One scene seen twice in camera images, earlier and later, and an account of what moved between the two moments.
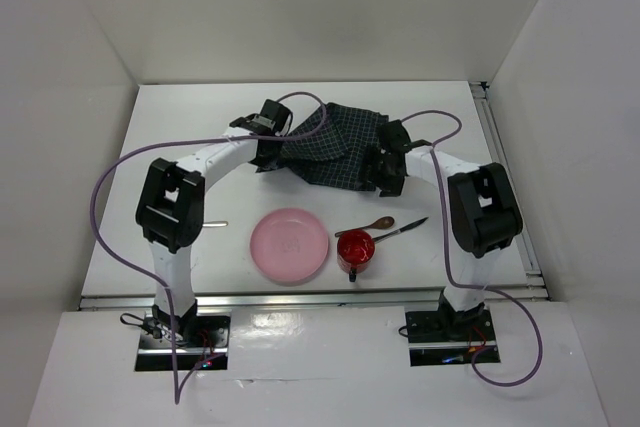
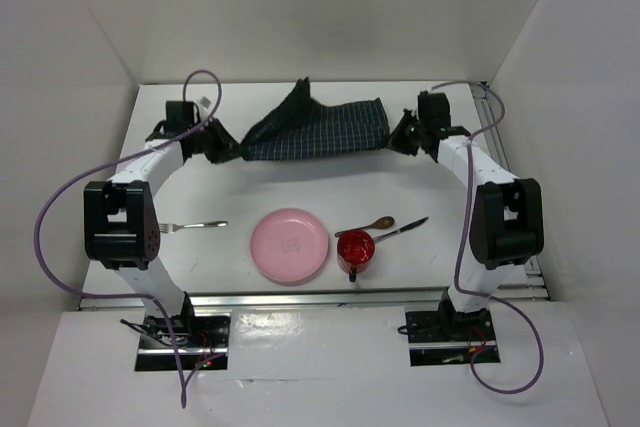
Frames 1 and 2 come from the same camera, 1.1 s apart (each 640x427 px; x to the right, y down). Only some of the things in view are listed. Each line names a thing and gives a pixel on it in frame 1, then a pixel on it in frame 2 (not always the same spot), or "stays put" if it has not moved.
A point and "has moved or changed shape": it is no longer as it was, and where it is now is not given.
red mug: x=355 y=252 stays put
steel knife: x=389 y=235 stays put
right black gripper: x=392 y=187 to x=396 y=142
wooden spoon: x=382 y=222 stays put
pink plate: x=289 y=245 stays put
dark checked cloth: x=343 y=154 has moved or changed shape
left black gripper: x=266 y=163 to x=227 y=147
